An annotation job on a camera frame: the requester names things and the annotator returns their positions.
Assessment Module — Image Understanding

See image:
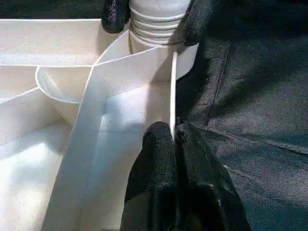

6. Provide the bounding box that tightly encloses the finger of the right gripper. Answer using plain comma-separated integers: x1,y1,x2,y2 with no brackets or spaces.
101,0,132,35
182,0,213,47

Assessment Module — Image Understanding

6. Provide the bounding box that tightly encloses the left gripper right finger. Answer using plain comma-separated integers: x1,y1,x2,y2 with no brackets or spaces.
175,117,253,231

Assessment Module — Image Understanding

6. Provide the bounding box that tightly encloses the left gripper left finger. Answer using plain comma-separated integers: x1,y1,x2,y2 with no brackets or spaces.
119,121,179,231

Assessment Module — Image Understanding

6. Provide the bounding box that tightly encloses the white plastic table leg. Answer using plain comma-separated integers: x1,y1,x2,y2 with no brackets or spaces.
128,0,193,47

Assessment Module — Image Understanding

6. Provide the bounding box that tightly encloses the white plastic table top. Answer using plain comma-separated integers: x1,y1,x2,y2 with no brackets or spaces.
0,18,200,231

